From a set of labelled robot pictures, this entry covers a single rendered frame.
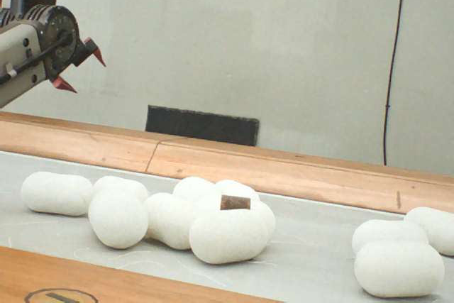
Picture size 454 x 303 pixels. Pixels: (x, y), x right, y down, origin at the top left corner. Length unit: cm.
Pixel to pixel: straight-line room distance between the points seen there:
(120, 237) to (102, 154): 25
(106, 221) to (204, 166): 23
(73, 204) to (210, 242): 8
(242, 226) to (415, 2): 217
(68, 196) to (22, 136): 23
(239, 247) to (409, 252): 6
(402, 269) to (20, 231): 15
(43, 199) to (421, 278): 16
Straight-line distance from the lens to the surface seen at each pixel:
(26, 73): 98
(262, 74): 235
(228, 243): 23
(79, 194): 28
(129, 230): 23
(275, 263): 25
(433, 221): 32
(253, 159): 45
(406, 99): 234
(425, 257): 23
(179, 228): 24
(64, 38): 105
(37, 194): 29
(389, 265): 22
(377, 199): 43
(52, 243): 24
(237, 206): 26
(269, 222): 26
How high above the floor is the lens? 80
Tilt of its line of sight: 3 degrees down
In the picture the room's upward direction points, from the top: 7 degrees clockwise
